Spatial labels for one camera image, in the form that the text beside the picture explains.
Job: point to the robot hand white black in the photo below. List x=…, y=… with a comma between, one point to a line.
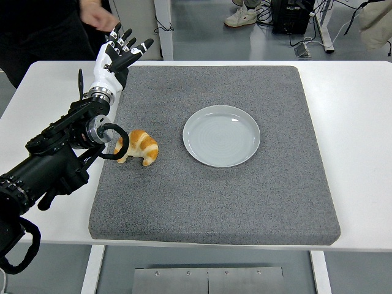
x=105, y=69

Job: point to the croissant bread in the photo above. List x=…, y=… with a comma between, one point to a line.
x=144, y=147

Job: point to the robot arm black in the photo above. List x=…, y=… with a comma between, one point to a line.
x=46, y=171

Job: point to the grey round plate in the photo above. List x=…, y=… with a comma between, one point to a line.
x=220, y=137

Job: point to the person's hand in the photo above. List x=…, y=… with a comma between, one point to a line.
x=98, y=18

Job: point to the white cabinet panel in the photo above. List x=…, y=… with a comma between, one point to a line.
x=141, y=15

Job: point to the person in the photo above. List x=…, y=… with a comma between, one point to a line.
x=39, y=33

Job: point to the white sneaker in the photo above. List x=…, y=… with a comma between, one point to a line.
x=240, y=17

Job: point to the person's leg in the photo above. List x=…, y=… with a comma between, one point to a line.
x=252, y=4

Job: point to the grey felt mat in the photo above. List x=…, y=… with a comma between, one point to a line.
x=214, y=199

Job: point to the black computer case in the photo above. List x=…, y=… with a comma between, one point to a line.
x=291, y=18

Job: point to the grey foot pedal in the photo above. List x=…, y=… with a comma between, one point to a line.
x=302, y=50

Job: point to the white table leg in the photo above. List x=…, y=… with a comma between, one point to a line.
x=321, y=275
x=92, y=269

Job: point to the white desk leg with foot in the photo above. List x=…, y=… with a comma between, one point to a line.
x=325, y=30

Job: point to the beige fabric bag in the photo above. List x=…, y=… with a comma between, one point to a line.
x=376, y=24

